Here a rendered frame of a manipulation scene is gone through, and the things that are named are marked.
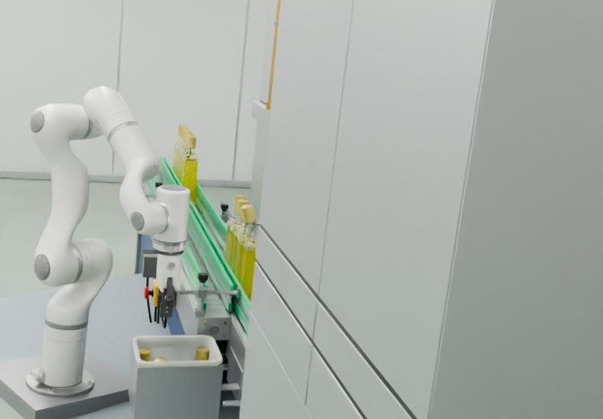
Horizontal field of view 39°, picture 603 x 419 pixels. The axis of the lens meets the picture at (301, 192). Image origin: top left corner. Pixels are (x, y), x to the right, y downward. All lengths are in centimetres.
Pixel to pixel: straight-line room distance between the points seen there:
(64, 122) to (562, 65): 176
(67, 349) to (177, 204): 60
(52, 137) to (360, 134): 145
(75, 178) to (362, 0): 149
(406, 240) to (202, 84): 751
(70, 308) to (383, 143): 165
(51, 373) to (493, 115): 195
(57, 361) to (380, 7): 175
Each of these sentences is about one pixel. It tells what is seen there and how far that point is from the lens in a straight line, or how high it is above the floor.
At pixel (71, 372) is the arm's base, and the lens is 253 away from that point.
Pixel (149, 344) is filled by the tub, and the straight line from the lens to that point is 237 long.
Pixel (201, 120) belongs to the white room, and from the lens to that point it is 838.
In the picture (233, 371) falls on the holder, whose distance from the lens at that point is 237.
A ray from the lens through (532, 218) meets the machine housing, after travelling 79.
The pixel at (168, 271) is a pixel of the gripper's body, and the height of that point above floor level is 125.
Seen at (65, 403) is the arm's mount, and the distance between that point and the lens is 248.
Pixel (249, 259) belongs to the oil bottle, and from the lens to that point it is 241.
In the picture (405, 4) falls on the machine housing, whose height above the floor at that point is 195.
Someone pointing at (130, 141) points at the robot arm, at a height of 154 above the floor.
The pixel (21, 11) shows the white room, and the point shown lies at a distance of 817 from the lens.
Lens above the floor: 195
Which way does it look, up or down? 13 degrees down
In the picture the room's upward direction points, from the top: 6 degrees clockwise
